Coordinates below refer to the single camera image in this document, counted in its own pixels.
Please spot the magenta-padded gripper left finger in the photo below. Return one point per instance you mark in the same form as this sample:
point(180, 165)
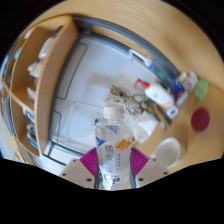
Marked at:
point(76, 172)

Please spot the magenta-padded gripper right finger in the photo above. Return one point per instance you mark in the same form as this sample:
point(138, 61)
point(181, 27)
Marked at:
point(153, 171)

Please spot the clear plastic drink bottle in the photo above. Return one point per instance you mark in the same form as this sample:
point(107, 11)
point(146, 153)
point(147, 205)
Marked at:
point(113, 153)

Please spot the cream white mug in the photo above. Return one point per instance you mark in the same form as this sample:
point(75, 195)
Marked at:
point(168, 153)

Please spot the white tissue pack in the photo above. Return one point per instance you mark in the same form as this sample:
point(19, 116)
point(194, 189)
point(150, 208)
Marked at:
point(146, 126)

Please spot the small white digital clock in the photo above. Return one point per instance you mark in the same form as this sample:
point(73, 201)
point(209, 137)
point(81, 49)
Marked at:
point(172, 112)

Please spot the flat round red coaster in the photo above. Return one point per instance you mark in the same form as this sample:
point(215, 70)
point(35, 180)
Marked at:
point(200, 119)

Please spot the wooden tree-man figurine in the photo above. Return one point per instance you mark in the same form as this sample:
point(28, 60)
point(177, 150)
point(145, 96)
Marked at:
point(133, 101)

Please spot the white red-pump lotion bottle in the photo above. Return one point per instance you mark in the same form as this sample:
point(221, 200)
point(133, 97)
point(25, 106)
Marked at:
point(158, 95)

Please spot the blue packet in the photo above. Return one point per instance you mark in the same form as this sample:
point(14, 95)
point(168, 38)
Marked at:
point(178, 93)

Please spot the wooden shelf unit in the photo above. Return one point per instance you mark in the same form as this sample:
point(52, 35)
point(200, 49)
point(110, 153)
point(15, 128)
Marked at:
point(46, 86)

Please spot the small green packet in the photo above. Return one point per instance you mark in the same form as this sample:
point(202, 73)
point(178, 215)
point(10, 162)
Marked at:
point(201, 89)

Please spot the clear blue spray bottle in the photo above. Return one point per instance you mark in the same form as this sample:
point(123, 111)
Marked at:
point(160, 70)

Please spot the grey metal bed frame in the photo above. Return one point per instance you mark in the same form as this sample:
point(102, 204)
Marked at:
point(55, 110)

